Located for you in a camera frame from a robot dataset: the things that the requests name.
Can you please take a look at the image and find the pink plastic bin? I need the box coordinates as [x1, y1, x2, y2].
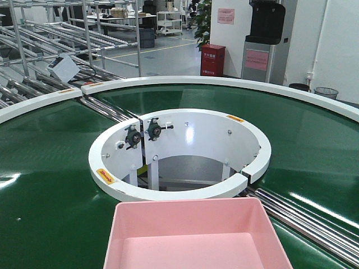
[104, 198, 291, 268]

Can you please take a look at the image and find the white shelf cart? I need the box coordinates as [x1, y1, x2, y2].
[157, 11, 182, 36]

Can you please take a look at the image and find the black waste bin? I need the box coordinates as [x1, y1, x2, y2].
[288, 83, 310, 92]

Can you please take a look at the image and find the red fire equipment box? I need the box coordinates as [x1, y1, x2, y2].
[200, 44, 225, 77]

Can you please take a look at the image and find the green potted plant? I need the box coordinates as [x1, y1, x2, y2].
[194, 0, 212, 51]

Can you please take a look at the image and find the grey black standing machine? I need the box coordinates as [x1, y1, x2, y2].
[241, 1, 286, 82]

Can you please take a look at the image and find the white control box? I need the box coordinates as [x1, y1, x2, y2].
[47, 53, 80, 82]

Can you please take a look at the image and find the green circular conveyor belt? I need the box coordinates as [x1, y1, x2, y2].
[1, 84, 358, 268]

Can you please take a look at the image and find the mesh waste basket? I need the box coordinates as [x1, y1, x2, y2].
[314, 87, 339, 100]

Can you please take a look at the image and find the metal roller rack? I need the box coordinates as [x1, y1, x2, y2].
[1, 1, 140, 109]

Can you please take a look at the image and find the steel conveyor rollers right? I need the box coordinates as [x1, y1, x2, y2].
[245, 187, 358, 268]

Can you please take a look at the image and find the white inner conveyor ring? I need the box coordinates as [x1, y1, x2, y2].
[88, 108, 272, 202]

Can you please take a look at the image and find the pink wall notice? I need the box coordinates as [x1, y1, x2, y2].
[217, 8, 235, 25]

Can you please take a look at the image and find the white outer guard rail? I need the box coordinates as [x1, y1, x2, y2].
[81, 76, 358, 122]

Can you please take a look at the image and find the white guard rail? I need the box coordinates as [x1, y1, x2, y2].
[81, 76, 358, 122]
[1, 87, 82, 123]

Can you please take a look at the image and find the white left guard rail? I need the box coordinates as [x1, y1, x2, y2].
[1, 87, 82, 123]

